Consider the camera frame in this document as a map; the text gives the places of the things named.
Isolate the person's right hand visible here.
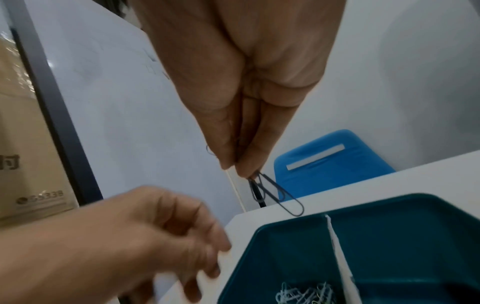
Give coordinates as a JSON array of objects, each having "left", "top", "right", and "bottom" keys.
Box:
[{"left": 130, "top": 0, "right": 348, "bottom": 179}]

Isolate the person's left hand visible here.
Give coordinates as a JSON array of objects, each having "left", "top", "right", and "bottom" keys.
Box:
[{"left": 0, "top": 185, "right": 233, "bottom": 304}]

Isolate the single dark paper clip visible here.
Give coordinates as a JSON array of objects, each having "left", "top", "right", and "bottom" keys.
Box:
[{"left": 253, "top": 170, "right": 305, "bottom": 217}]

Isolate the teal divided organizer box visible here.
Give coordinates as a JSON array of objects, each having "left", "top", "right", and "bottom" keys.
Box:
[{"left": 215, "top": 193, "right": 480, "bottom": 304}]

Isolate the brown cardboard box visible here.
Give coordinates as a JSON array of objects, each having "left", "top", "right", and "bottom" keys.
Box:
[{"left": 0, "top": 28, "right": 81, "bottom": 229}]

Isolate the grey tape strip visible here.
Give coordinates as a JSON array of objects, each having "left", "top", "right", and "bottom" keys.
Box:
[{"left": 285, "top": 143, "right": 346, "bottom": 171}]

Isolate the blue chair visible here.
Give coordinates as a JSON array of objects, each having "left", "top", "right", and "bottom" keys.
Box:
[{"left": 273, "top": 129, "right": 398, "bottom": 198}]

